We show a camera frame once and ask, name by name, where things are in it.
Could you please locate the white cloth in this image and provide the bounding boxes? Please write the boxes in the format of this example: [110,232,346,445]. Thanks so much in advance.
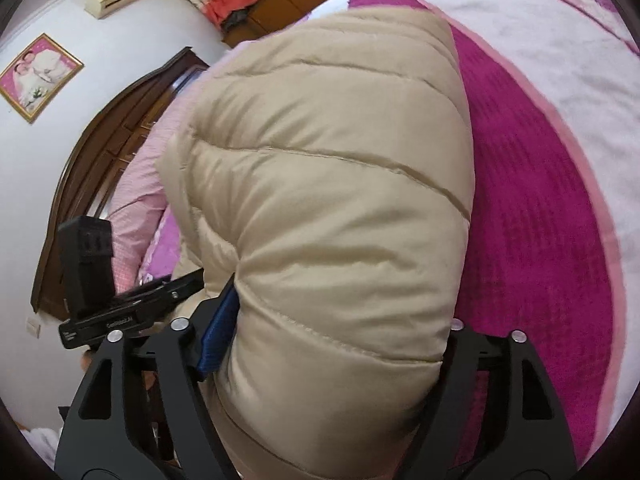
[20,425,63,471]

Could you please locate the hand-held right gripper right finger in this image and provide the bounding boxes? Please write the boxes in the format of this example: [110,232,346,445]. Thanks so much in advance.
[400,317,588,480]

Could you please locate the beige puffer jacket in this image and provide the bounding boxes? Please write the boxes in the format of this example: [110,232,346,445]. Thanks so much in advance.
[156,7,475,480]

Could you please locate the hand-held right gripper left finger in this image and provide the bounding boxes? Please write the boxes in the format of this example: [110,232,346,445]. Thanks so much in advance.
[54,272,242,480]

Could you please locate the long wooden cabinet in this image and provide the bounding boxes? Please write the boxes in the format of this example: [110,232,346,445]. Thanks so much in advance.
[222,0,391,48]

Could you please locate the pink striped floral bedspread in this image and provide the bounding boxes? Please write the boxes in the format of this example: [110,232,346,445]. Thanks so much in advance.
[137,0,640,471]

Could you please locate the pink pillow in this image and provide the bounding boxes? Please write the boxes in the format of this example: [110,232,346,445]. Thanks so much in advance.
[107,80,201,286]

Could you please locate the dark wooden headboard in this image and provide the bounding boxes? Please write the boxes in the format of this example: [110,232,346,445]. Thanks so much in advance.
[30,46,211,313]

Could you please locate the dark clothes pile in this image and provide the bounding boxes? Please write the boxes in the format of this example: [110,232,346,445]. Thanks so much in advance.
[222,7,252,34]

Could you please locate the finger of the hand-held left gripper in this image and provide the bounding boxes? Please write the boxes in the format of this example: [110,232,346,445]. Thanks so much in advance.
[150,269,207,312]

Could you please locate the framed wall photo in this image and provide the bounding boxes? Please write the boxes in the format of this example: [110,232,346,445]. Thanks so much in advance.
[0,33,85,124]

